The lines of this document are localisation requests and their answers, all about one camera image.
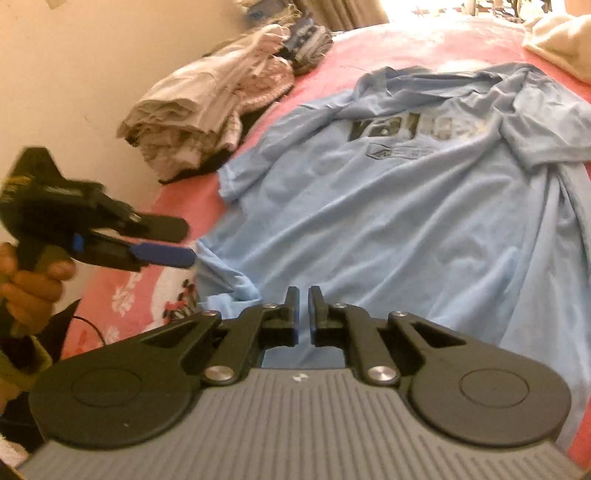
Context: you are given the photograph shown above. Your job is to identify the black cable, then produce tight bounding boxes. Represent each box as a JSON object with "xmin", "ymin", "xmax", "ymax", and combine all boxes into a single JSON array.
[{"xmin": 69, "ymin": 316, "xmax": 110, "ymax": 347}]

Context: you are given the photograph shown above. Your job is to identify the person's left forearm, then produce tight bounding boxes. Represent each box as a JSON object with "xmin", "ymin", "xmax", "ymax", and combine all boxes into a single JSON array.
[{"xmin": 0, "ymin": 299, "xmax": 83, "ymax": 455}]

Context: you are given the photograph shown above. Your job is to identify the light blue t-shirt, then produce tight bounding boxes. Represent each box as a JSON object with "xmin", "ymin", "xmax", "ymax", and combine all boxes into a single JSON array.
[{"xmin": 194, "ymin": 65, "xmax": 591, "ymax": 411}]

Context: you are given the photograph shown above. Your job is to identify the beige curtain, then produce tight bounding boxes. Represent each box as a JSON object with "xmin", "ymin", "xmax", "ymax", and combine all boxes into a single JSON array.
[{"xmin": 295, "ymin": 0, "xmax": 391, "ymax": 33}]

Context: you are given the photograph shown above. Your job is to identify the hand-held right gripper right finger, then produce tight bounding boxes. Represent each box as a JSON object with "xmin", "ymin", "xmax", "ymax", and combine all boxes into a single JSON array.
[{"xmin": 308, "ymin": 286, "xmax": 467, "ymax": 386}]

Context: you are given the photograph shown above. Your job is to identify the person's left hand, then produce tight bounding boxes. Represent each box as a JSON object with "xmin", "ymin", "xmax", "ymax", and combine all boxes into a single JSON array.
[{"xmin": 0, "ymin": 244, "xmax": 77, "ymax": 335}]

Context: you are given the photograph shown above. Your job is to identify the pink floral blanket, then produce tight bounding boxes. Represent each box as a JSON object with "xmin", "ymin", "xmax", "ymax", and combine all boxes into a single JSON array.
[{"xmin": 60, "ymin": 18, "xmax": 591, "ymax": 480}]

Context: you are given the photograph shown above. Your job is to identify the pile of folded clothes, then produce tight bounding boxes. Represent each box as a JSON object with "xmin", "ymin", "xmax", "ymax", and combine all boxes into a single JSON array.
[{"xmin": 115, "ymin": 23, "xmax": 296, "ymax": 183}]

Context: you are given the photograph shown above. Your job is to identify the blue striped cloth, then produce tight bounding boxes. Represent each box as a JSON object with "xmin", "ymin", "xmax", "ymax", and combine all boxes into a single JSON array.
[{"xmin": 277, "ymin": 23, "xmax": 334, "ymax": 77}]

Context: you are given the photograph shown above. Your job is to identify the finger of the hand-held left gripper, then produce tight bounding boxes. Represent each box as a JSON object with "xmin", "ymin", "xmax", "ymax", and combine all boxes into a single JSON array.
[
  {"xmin": 73, "ymin": 231, "xmax": 198, "ymax": 273},
  {"xmin": 115, "ymin": 208, "xmax": 191, "ymax": 243}
]

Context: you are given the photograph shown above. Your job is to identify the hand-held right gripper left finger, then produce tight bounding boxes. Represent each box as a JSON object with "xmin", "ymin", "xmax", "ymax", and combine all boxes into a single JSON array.
[{"xmin": 139, "ymin": 286, "xmax": 301, "ymax": 386}]

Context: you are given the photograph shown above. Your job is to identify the cream white cloth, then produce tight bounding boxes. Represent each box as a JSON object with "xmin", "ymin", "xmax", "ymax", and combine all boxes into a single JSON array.
[{"xmin": 522, "ymin": 13, "xmax": 591, "ymax": 85}]

